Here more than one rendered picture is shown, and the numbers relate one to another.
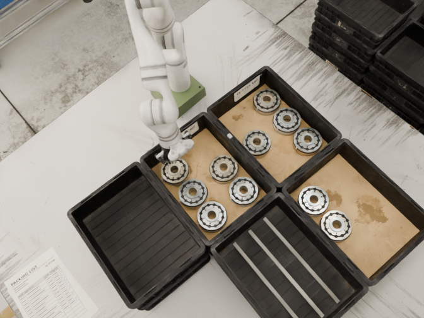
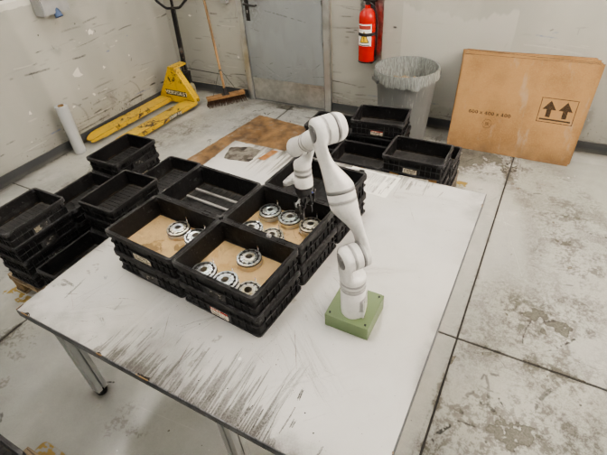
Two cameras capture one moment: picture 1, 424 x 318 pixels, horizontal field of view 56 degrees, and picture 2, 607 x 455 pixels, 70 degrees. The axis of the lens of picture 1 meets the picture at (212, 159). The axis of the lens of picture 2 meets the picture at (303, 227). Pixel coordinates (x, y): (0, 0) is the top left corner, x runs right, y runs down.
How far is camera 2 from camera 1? 1.94 m
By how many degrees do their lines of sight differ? 72
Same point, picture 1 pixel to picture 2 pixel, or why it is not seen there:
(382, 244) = (144, 233)
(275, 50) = (261, 403)
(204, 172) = (288, 235)
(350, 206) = (167, 246)
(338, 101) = (176, 358)
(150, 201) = not seen: hidden behind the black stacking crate
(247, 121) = (263, 277)
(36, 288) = (378, 181)
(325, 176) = not seen: hidden behind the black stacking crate
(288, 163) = (219, 258)
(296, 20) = not seen: outside the picture
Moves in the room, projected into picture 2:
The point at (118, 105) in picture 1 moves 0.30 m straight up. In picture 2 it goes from (410, 289) to (417, 233)
